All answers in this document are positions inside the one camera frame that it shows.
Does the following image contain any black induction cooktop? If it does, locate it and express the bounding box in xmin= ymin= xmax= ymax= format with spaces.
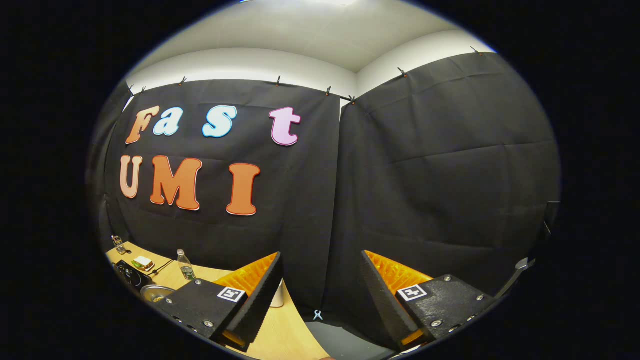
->
xmin=112 ymin=260 xmax=153 ymax=292

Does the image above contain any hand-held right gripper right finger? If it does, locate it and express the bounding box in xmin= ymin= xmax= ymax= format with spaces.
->
xmin=361 ymin=250 xmax=502 ymax=353

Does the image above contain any row of black clips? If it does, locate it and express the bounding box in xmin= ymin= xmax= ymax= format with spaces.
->
xmin=127 ymin=46 xmax=483 ymax=106

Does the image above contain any clear plastic water bottle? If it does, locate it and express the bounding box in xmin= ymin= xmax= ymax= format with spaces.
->
xmin=177 ymin=249 xmax=197 ymax=281

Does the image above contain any grey metal rod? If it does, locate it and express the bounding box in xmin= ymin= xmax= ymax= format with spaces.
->
xmin=495 ymin=257 xmax=537 ymax=301

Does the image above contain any stainless steel pot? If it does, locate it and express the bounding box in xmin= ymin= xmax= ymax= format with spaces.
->
xmin=140 ymin=284 xmax=177 ymax=304

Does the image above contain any black backdrop cloth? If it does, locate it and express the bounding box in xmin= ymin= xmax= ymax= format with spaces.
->
xmin=87 ymin=50 xmax=562 ymax=346

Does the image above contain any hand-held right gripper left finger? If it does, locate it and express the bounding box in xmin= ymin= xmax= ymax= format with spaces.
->
xmin=150 ymin=251 xmax=284 ymax=353

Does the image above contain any black power cable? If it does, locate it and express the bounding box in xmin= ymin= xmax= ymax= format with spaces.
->
xmin=147 ymin=259 xmax=176 ymax=277

